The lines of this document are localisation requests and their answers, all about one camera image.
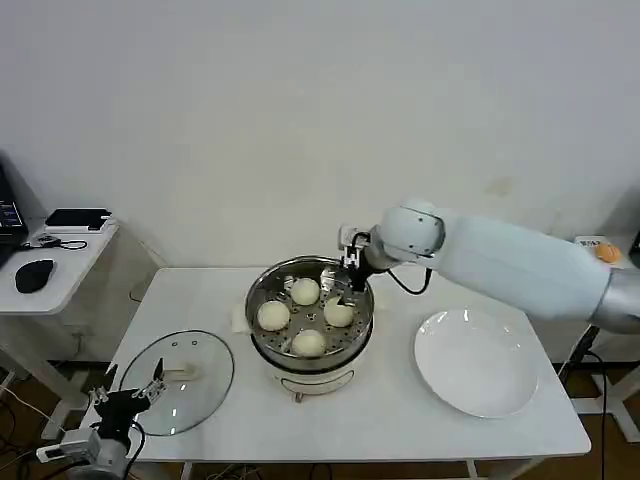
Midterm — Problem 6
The white steamed bun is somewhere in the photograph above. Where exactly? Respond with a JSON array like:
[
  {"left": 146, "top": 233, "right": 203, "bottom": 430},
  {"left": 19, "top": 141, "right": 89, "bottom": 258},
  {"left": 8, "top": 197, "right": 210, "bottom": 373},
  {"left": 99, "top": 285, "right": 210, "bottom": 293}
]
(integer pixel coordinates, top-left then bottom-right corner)
[
  {"left": 290, "top": 328, "right": 328, "bottom": 359},
  {"left": 256, "top": 300, "right": 293, "bottom": 333},
  {"left": 290, "top": 277, "right": 322, "bottom": 307},
  {"left": 323, "top": 295, "right": 356, "bottom": 328}
]

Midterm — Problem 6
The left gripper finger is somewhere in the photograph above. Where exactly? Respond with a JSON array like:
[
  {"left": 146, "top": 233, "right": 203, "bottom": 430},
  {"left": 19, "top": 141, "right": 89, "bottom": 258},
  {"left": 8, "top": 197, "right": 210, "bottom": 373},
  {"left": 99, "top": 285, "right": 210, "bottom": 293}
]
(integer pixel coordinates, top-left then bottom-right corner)
[
  {"left": 140, "top": 356, "right": 168, "bottom": 402},
  {"left": 89, "top": 363, "right": 120, "bottom": 404}
]

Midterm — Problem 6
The black cable by desk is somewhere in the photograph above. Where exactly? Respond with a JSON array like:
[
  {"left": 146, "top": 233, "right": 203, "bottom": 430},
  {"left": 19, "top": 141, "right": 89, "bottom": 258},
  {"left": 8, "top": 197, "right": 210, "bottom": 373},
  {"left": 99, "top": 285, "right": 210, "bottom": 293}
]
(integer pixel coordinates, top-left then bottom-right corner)
[{"left": 556, "top": 322, "right": 640, "bottom": 384}]

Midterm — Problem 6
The white floor cable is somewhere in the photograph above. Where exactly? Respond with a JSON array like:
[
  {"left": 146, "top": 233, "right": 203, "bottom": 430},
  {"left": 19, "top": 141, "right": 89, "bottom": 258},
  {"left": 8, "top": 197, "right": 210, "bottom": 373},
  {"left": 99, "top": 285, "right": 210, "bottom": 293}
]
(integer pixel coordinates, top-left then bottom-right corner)
[{"left": 0, "top": 383, "right": 66, "bottom": 434}]

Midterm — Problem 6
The white side desk with label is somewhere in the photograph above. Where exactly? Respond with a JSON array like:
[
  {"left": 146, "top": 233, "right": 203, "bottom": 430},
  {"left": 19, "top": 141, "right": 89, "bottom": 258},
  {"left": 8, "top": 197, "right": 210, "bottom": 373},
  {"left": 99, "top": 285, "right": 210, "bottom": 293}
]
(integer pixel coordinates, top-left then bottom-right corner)
[{"left": 571, "top": 234, "right": 640, "bottom": 446}]

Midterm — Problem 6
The black pad on white box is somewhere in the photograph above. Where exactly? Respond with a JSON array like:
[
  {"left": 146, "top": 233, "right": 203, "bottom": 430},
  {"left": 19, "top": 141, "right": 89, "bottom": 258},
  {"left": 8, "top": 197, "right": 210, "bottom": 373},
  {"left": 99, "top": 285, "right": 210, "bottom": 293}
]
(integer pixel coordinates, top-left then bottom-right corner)
[{"left": 44, "top": 207, "right": 114, "bottom": 233}]

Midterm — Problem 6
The black computer mouse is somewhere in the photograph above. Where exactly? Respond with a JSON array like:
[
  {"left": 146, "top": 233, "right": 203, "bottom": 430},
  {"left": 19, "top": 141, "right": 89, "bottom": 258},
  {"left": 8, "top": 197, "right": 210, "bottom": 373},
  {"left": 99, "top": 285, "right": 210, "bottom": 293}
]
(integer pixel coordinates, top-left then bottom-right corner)
[{"left": 14, "top": 258, "right": 56, "bottom": 294}]

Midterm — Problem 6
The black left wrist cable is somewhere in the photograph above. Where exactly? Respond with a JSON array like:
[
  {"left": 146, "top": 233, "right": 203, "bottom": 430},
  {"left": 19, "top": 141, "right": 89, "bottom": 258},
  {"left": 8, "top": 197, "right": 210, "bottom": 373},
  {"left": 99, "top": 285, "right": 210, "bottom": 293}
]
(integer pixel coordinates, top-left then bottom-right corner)
[{"left": 123, "top": 418, "right": 147, "bottom": 464}]

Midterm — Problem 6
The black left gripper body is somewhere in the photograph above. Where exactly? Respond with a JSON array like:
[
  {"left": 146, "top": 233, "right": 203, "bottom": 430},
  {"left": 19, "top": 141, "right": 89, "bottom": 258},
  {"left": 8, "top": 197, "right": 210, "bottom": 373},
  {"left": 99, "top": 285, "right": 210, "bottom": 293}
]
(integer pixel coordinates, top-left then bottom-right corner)
[{"left": 93, "top": 387, "right": 152, "bottom": 437}]

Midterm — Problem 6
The white round plate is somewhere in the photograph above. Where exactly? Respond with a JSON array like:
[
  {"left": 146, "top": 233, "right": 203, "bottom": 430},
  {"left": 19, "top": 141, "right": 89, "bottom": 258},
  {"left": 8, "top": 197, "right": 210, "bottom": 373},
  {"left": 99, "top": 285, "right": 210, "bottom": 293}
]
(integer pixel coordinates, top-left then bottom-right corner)
[{"left": 413, "top": 308, "right": 541, "bottom": 420}]

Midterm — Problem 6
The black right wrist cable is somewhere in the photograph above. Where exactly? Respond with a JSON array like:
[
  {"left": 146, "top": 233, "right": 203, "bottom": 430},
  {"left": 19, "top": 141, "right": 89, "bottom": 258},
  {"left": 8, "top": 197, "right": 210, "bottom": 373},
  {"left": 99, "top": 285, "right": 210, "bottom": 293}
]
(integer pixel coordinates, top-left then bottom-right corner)
[{"left": 383, "top": 267, "right": 434, "bottom": 297}]

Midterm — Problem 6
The black monitor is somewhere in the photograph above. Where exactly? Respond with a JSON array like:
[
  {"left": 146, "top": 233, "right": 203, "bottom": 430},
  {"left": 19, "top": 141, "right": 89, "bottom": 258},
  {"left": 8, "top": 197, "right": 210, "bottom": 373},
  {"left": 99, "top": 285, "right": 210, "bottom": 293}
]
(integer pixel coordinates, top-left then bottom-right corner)
[{"left": 0, "top": 162, "right": 30, "bottom": 267}]

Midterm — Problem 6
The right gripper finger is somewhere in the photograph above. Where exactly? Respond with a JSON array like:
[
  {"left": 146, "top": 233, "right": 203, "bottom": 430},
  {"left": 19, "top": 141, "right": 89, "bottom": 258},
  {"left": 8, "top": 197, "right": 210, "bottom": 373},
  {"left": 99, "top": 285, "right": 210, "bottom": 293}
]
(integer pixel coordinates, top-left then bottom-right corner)
[
  {"left": 334, "top": 283, "right": 359, "bottom": 309},
  {"left": 320, "top": 266, "right": 351, "bottom": 295}
]

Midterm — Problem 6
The white electric cooker base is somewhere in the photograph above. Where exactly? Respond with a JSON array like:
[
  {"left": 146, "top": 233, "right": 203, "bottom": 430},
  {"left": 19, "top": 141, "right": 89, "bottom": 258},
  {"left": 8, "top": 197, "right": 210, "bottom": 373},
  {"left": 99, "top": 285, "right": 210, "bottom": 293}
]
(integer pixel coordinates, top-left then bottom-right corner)
[{"left": 249, "top": 329, "right": 374, "bottom": 404}]

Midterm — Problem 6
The perforated steel steamer basket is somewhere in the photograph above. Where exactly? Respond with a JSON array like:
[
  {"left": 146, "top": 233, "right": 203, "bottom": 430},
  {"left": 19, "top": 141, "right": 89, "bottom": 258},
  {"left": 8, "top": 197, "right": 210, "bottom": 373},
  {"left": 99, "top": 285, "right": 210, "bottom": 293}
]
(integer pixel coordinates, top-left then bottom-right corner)
[{"left": 245, "top": 255, "right": 376, "bottom": 363}]

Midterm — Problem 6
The small black gadget with cord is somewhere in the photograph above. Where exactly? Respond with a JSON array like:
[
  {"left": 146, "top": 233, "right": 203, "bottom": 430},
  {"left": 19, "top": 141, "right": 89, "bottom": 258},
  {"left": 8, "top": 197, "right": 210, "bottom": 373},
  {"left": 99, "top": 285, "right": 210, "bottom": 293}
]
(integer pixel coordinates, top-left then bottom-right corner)
[{"left": 20, "top": 233, "right": 88, "bottom": 251}]

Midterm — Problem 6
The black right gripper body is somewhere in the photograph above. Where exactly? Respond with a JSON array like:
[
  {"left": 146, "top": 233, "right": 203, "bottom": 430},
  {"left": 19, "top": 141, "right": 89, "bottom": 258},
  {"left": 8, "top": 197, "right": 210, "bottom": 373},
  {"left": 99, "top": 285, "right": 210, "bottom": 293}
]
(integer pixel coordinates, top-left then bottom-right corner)
[{"left": 342, "top": 244, "right": 375, "bottom": 294}]

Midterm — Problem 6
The round glass lid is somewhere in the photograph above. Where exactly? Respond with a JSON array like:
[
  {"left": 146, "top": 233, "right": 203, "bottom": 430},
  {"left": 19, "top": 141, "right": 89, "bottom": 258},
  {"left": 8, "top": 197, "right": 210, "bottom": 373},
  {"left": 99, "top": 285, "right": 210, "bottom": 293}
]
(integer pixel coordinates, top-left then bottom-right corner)
[{"left": 119, "top": 328, "right": 236, "bottom": 437}]

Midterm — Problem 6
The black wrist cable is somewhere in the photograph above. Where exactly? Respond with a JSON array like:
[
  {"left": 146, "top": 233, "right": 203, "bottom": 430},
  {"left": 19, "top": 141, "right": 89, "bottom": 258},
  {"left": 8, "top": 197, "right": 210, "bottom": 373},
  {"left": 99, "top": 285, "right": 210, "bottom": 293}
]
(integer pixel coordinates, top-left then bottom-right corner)
[
  {"left": 123, "top": 418, "right": 147, "bottom": 464},
  {"left": 383, "top": 267, "right": 434, "bottom": 297}
]

